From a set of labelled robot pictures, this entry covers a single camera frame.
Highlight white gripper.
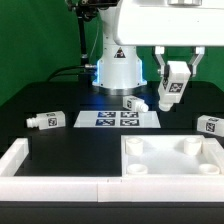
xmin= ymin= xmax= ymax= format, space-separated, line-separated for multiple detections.
xmin=113 ymin=0 xmax=224 ymax=87

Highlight white square tabletop part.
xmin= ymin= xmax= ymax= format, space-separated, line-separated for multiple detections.
xmin=121 ymin=135 xmax=224 ymax=176

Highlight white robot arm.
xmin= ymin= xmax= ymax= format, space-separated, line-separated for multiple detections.
xmin=93 ymin=0 xmax=224 ymax=95

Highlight white sheet with tags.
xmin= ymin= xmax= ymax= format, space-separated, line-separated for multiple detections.
xmin=74 ymin=111 xmax=160 ymax=128

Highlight white U-shaped fence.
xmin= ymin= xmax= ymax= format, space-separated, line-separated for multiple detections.
xmin=0 ymin=138 xmax=224 ymax=202

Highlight black cables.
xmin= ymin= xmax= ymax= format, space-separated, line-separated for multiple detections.
xmin=45 ymin=65 xmax=98 ymax=83

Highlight black camera stand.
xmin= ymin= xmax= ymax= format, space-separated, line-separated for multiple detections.
xmin=64 ymin=0 xmax=119 ymax=65

